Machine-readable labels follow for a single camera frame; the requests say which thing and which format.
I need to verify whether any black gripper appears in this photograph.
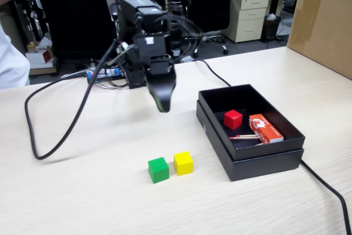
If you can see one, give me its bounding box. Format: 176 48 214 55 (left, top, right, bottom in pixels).
133 33 177 113

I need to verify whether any yellow wooden cube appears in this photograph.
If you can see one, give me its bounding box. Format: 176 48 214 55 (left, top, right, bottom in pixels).
173 151 194 177

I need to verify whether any green wooden cube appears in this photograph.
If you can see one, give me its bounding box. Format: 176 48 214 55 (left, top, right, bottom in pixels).
147 157 170 184

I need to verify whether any red wooden cube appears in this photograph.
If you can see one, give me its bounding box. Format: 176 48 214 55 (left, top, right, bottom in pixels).
223 110 244 130

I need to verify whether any black cardboard box tray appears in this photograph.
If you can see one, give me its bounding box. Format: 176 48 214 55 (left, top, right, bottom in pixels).
197 83 306 161

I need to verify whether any flat white box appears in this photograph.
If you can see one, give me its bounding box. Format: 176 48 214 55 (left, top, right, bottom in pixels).
29 58 57 70

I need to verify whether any black open box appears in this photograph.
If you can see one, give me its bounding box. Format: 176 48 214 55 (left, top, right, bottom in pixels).
195 100 305 182

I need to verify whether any large brown cardboard box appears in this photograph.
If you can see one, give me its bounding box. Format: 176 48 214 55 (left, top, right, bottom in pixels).
286 0 352 80

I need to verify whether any blue controller circuit board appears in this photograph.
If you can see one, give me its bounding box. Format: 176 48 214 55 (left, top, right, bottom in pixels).
86 65 124 84

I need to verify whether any black office chair with castors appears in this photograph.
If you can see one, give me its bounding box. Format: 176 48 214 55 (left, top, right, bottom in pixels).
184 0 239 58

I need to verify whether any orange matchbox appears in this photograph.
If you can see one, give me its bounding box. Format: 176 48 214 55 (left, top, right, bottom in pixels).
248 113 284 145

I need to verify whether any beige three drawer cabinet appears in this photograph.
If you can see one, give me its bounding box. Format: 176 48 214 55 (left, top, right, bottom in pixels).
221 0 271 43

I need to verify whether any wide black mesh office chair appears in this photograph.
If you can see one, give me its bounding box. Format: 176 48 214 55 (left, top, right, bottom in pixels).
32 0 119 64

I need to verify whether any black waste bin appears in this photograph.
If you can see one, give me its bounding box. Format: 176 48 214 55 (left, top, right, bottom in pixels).
260 13 283 42

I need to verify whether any white and red carton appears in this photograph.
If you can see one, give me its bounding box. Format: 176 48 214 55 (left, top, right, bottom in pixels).
25 49 54 64

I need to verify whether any person in white shirt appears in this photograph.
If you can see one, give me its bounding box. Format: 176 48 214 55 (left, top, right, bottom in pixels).
0 24 31 90

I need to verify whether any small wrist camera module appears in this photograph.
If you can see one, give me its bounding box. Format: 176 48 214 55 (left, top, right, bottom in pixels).
106 41 139 67

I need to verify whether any thick black sleeved cable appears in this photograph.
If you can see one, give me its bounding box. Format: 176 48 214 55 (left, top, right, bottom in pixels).
24 39 122 161

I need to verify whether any long black power cable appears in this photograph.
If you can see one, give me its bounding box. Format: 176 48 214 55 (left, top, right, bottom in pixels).
189 58 352 235

